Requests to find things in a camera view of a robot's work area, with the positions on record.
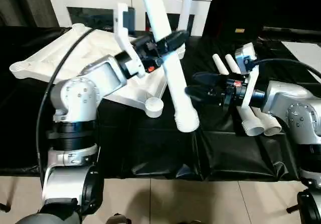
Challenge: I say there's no white plastic table leg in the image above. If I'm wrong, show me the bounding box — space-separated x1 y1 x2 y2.
225 54 282 136
212 54 264 136
136 0 200 134
177 0 196 46

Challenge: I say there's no white plastic table top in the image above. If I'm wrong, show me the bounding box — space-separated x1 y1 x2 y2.
9 23 187 119

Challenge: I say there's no black mat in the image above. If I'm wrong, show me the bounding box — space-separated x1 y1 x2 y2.
0 25 321 182

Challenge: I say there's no white board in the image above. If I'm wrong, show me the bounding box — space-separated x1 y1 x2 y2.
280 41 321 70

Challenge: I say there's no black bar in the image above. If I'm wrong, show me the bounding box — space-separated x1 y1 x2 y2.
262 27 321 38

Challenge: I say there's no grey curtain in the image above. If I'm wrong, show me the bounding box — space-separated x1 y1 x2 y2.
0 0 60 28

